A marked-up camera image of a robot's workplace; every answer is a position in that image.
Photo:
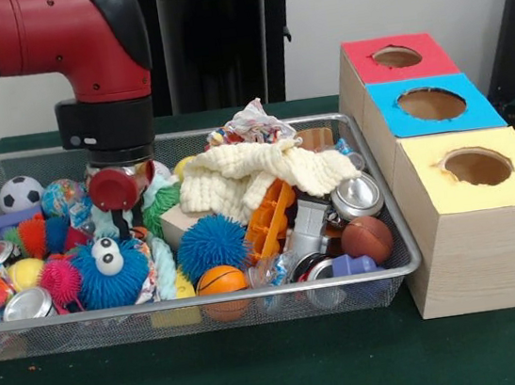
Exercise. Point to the orange plastic block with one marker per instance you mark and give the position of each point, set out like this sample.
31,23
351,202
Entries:
271,221

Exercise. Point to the black and white soccer ball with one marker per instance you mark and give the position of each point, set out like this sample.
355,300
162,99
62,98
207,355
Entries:
20,194

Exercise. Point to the cream muslin cloth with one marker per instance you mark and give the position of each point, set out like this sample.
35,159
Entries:
255,174

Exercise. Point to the wooden box with three holes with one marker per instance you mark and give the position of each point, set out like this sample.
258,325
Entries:
484,257

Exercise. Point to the globe print ball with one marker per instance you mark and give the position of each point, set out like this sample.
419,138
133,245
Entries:
63,196

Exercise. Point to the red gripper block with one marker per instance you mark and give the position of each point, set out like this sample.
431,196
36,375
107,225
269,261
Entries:
112,190

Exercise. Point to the silver drink can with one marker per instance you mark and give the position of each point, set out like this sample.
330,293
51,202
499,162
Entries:
357,196

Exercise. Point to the brown football toy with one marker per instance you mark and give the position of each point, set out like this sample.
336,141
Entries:
367,240

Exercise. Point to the dark green tablecloth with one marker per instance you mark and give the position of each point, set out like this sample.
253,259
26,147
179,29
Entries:
263,377

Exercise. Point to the mint knitted cloth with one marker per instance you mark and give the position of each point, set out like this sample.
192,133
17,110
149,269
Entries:
165,266

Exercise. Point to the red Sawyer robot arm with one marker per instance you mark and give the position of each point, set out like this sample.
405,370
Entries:
77,45

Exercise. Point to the clear mesh bin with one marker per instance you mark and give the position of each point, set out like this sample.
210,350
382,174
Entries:
115,337

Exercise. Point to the blue spiky ball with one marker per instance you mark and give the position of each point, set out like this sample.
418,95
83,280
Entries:
212,248

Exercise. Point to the blue fuzzy ball with eyes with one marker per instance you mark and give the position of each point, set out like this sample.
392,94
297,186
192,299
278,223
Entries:
112,278

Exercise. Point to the orange basketball toy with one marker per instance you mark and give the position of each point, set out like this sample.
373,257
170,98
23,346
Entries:
222,282

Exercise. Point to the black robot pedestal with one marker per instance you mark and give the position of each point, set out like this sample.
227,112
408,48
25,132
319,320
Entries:
218,41

